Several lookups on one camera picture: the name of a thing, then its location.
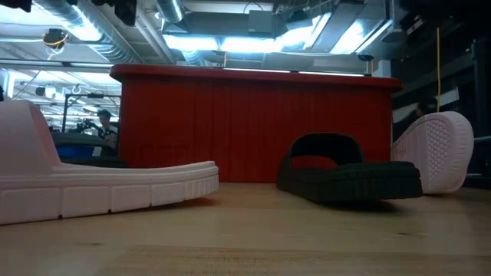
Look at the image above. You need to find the black rubber slide sandal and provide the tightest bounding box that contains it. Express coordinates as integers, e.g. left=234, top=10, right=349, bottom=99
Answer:
left=275, top=132, right=424, bottom=203
left=51, top=132, right=130, bottom=169

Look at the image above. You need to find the white slide sandal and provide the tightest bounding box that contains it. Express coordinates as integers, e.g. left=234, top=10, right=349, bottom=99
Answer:
left=0, top=99, right=220, bottom=226

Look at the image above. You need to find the pink rubber slide sandal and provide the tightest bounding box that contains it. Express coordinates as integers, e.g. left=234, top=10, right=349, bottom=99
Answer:
left=390, top=110, right=475, bottom=195

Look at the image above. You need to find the red plastic bin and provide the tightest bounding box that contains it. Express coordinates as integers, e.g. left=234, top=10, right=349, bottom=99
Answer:
left=110, top=64, right=404, bottom=183

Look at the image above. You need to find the ceiling light panel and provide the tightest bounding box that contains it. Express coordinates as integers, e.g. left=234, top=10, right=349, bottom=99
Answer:
left=163, top=34, right=287, bottom=54

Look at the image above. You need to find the grey ceiling unit box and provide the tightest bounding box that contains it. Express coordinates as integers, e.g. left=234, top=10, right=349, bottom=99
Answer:
left=248, top=10, right=274, bottom=34

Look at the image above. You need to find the person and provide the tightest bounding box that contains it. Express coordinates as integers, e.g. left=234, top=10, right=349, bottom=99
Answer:
left=97, top=109, right=120, bottom=150

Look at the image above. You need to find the silver spiral ceiling duct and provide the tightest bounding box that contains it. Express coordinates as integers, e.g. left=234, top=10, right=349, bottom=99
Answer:
left=34, top=0, right=139, bottom=64

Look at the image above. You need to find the black metal rack frame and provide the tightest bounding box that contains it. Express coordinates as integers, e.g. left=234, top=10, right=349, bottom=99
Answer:
left=61, top=93, right=122, bottom=133

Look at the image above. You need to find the white wall beam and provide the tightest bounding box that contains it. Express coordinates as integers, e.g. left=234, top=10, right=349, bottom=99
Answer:
left=393, top=87, right=460, bottom=123

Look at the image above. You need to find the black ceiling cord reel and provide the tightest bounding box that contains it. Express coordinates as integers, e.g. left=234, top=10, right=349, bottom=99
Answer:
left=41, top=28, right=71, bottom=50

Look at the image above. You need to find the black steel post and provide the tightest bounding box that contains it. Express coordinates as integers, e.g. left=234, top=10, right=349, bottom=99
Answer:
left=470, top=38, right=491, bottom=177

